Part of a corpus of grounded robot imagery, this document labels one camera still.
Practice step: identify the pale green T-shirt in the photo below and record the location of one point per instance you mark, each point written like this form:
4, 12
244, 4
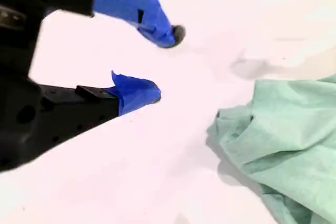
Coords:
288, 129

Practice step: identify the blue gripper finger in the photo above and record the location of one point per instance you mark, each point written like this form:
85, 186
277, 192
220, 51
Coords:
131, 1
134, 95

